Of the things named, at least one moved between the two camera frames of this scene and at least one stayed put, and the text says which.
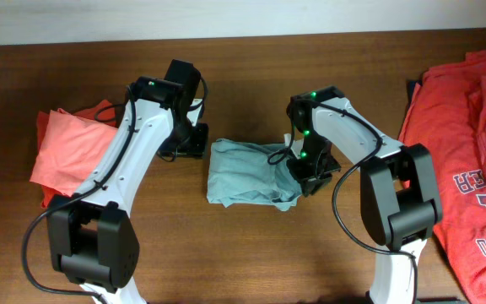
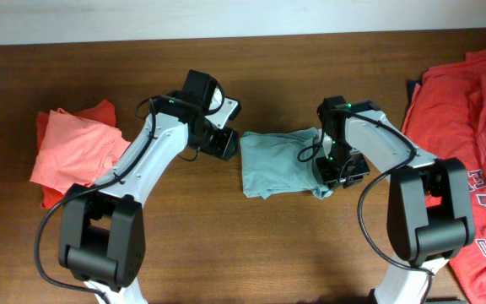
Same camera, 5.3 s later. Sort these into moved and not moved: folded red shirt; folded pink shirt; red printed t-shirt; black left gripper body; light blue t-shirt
Moved: black left gripper body; light blue t-shirt
Not moved: folded pink shirt; folded red shirt; red printed t-shirt
